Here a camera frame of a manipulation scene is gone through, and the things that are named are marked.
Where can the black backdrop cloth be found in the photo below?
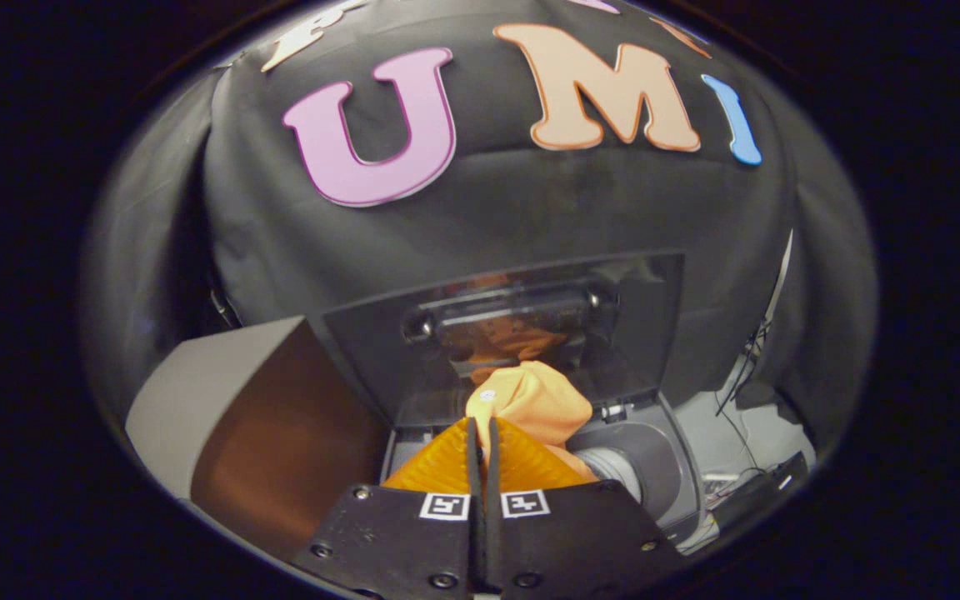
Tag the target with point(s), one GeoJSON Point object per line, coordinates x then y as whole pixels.
{"type": "Point", "coordinates": [530, 208]}

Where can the grey cabinet with dark top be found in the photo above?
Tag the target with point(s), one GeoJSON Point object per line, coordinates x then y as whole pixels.
{"type": "Point", "coordinates": [263, 433]}

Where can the black device on floor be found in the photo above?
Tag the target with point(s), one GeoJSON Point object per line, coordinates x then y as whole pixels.
{"type": "Point", "coordinates": [759, 492]}

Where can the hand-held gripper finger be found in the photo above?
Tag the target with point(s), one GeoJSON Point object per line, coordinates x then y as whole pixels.
{"type": "Point", "coordinates": [494, 467]}
{"type": "Point", "coordinates": [474, 462]}

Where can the orange garment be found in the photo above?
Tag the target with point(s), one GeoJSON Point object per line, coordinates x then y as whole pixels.
{"type": "Point", "coordinates": [538, 400]}

